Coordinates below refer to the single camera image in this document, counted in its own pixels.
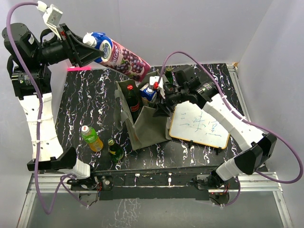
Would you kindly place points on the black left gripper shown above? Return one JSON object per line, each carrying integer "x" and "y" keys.
{"x": 80, "y": 52}

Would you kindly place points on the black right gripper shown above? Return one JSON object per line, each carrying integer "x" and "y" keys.
{"x": 163, "y": 111}

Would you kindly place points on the grey-green canvas bag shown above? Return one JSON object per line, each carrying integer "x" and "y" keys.
{"x": 147, "y": 130}

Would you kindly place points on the Fontana pineapple juice carton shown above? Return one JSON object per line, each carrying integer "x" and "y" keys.
{"x": 148, "y": 96}

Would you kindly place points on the dark cola bottle red label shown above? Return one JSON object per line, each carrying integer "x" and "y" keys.
{"x": 133, "y": 103}

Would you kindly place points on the blue red juice carton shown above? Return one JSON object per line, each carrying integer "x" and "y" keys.
{"x": 117, "y": 57}

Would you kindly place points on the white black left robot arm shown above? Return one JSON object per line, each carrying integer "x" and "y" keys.
{"x": 38, "y": 54}

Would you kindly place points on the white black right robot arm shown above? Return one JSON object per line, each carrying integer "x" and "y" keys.
{"x": 257, "y": 146}

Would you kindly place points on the pink tape strip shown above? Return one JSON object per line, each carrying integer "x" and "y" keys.
{"x": 70, "y": 69}

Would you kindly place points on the yellow-framed whiteboard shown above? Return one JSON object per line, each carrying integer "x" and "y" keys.
{"x": 190, "y": 123}

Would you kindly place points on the green glass bottle gold cap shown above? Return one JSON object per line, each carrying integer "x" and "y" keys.
{"x": 169, "y": 74}

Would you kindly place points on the green glass bottle front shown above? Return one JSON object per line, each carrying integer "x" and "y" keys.
{"x": 115, "y": 150}

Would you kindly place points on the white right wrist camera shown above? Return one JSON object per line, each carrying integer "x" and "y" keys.
{"x": 156, "y": 84}

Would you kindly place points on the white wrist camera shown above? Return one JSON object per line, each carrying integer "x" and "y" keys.
{"x": 51, "y": 17}
{"x": 156, "y": 84}

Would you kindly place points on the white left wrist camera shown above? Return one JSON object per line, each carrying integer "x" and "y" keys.
{"x": 51, "y": 17}

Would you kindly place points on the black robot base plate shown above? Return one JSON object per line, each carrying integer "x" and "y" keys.
{"x": 166, "y": 183}

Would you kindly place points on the aluminium frame rail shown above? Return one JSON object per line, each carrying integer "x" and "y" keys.
{"x": 87, "y": 99}

